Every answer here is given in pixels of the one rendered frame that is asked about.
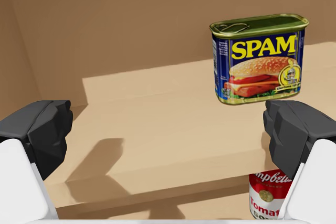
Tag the green and blue rectangular can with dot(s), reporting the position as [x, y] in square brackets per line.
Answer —
[258, 60]

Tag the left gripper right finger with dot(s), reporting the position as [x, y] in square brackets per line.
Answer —
[302, 134]

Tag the red and white can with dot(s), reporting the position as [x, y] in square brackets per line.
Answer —
[266, 195]

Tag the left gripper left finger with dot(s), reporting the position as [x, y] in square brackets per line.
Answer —
[31, 140]

